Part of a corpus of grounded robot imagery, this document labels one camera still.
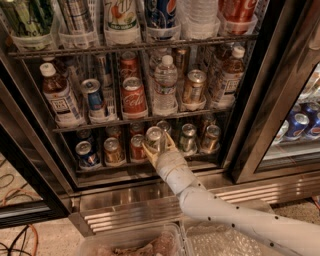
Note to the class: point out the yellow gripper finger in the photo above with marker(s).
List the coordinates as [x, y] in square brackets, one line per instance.
[151, 154]
[170, 144]

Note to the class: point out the silver green 7up can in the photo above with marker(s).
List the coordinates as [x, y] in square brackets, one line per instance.
[156, 139]

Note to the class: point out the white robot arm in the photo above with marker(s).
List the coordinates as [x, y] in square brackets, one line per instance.
[288, 236]

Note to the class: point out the red can bottom shelf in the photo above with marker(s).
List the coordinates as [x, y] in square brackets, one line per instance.
[136, 148]

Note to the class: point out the green can bottom shelf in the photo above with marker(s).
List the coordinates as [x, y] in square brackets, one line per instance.
[187, 143]

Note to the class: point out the gold can bottom left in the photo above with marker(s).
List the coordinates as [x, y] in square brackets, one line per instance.
[113, 151]

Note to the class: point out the gold can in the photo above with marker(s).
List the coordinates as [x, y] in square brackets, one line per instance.
[210, 138]
[113, 151]

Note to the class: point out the gold can bottom right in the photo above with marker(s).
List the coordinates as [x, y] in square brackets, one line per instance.
[210, 138]

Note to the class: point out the fridge bottom grille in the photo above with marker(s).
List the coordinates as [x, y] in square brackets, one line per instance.
[152, 201]

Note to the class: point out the red coca-cola can middle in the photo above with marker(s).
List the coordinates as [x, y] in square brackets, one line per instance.
[133, 98]

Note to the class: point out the red coca-cola can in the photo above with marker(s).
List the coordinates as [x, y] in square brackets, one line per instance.
[133, 98]
[129, 65]

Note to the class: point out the blue pepsi can bottom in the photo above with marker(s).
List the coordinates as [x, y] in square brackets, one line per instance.
[87, 156]

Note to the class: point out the gold can middle shelf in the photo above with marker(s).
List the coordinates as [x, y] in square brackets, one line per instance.
[194, 86]

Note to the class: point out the red coca-cola can behind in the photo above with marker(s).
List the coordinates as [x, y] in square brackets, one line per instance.
[129, 65]

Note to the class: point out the blue red bull can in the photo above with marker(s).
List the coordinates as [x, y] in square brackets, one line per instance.
[91, 90]

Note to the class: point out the fridge glass door right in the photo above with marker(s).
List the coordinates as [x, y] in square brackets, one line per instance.
[294, 88]

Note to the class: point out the pepsi can right fridge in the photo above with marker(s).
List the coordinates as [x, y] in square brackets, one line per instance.
[297, 124]

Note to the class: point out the pepsi bottle top shelf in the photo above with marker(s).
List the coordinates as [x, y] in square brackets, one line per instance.
[160, 14]

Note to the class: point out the water bottle top shelf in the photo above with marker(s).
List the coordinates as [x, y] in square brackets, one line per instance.
[200, 11]

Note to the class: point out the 7up bottle top shelf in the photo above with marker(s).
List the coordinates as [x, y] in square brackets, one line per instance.
[120, 14]

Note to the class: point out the coca-cola bottle top shelf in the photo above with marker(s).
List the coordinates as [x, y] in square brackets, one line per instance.
[238, 13]

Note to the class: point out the clear water bottle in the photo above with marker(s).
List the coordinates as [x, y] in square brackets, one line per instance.
[164, 84]

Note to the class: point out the left clear plastic bin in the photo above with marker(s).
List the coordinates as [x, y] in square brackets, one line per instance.
[148, 240]

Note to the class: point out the clear plastic bin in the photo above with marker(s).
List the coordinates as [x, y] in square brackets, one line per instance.
[148, 240]
[203, 238]

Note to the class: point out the right clear plastic bin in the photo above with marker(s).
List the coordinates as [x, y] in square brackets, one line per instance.
[203, 238]

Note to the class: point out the tea bottle left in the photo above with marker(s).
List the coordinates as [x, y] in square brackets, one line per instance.
[60, 96]

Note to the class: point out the tea bottle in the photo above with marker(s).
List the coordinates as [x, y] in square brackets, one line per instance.
[60, 96]
[228, 78]

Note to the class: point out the tea bottle right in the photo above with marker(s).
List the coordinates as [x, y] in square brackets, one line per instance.
[228, 78]

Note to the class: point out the green bottle top left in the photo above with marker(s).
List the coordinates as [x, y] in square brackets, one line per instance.
[28, 18]

